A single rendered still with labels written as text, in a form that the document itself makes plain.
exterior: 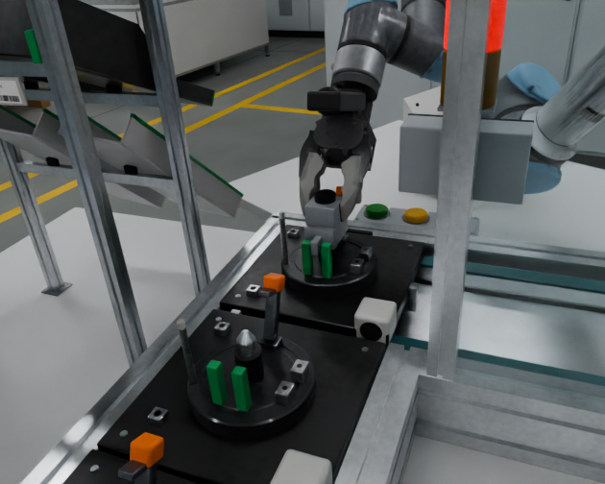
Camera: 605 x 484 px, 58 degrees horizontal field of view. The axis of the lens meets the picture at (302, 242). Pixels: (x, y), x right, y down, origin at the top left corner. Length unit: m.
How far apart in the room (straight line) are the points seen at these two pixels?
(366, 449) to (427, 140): 0.31
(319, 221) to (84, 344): 0.44
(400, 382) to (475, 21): 0.38
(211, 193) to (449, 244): 0.45
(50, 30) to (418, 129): 0.36
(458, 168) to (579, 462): 0.37
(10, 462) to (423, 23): 0.83
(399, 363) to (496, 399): 0.11
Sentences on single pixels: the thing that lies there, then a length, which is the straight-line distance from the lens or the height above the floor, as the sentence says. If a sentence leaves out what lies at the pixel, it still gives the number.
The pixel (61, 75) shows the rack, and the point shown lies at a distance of 0.62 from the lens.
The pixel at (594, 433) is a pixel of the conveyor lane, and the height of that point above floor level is 0.93.
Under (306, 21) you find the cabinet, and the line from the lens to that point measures 8.79.
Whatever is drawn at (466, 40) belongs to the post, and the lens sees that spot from 0.50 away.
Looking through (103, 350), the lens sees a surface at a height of 0.86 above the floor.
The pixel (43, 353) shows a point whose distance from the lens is 0.97.
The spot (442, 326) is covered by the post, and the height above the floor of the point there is 1.03.
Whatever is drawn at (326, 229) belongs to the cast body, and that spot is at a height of 1.06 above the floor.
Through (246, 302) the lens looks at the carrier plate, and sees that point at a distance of 0.77.
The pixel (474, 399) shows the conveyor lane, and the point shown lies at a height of 0.94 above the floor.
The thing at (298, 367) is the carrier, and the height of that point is 1.01.
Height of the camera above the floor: 1.41
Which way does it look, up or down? 29 degrees down
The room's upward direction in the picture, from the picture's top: 4 degrees counter-clockwise
